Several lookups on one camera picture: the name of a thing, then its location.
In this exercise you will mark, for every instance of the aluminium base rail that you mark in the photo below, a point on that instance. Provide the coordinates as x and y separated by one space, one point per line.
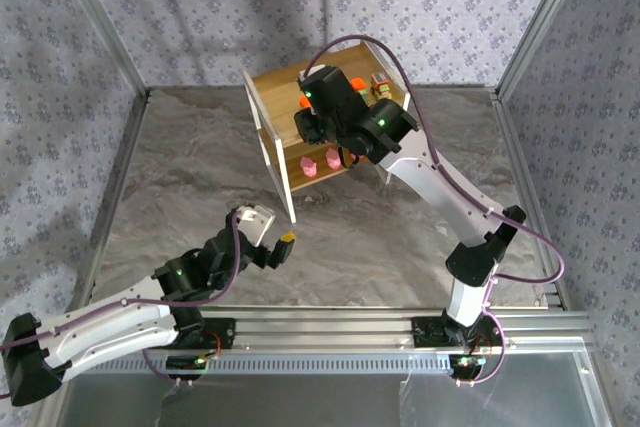
320 327

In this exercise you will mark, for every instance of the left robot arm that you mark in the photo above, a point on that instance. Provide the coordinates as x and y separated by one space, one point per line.
110 322

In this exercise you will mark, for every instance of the wooden two-tier shelf white frame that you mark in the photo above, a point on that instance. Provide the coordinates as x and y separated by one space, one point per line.
280 97

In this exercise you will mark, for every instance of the green toy truck orange load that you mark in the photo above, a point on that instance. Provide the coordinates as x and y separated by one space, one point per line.
303 102
359 87

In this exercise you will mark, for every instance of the aluminium frame post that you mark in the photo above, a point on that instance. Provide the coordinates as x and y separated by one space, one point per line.
541 22
108 22

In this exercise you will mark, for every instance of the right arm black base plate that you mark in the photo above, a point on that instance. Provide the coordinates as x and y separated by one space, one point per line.
425 334

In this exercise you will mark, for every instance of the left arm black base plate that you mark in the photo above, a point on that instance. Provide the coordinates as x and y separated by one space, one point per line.
222 334

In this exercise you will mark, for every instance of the aluminium frame side rail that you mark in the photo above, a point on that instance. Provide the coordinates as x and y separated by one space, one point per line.
530 197
111 207

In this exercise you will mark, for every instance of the pink plastic toy pig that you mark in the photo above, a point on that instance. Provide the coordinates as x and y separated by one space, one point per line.
309 167
333 158

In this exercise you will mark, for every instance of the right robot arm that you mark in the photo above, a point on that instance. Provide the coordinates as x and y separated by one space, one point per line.
435 187

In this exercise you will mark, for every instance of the grey metal panel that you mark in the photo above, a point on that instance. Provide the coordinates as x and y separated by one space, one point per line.
320 402

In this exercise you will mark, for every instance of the green toy truck brown load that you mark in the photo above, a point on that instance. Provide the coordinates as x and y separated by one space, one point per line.
381 87

